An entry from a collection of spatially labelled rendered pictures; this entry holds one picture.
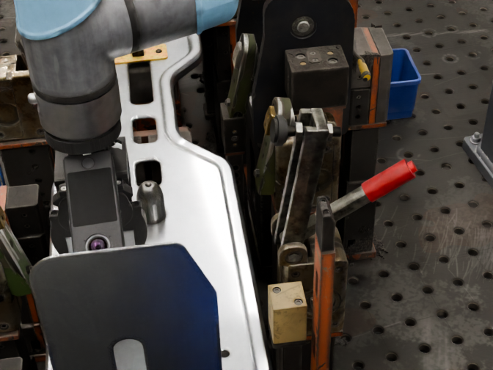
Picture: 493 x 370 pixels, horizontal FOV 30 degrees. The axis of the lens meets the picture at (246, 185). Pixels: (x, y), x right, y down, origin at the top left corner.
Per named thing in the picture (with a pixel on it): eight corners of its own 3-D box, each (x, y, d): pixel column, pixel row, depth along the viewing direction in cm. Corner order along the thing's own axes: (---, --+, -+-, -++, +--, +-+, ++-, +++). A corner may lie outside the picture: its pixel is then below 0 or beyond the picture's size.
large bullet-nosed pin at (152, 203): (139, 216, 110) (133, 175, 105) (166, 213, 110) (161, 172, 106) (140, 235, 107) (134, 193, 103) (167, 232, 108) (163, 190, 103)
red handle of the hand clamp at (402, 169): (273, 222, 97) (403, 145, 92) (285, 233, 98) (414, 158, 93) (279, 251, 93) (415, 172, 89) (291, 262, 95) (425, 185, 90)
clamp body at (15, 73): (12, 229, 150) (-36, 49, 127) (88, 221, 151) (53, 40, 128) (9, 270, 143) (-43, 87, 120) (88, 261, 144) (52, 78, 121)
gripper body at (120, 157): (134, 179, 97) (121, 84, 89) (138, 236, 90) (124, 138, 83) (61, 187, 96) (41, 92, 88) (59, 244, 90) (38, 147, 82)
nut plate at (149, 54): (109, 64, 131) (108, 58, 130) (108, 51, 134) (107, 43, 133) (168, 59, 132) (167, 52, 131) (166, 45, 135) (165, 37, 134)
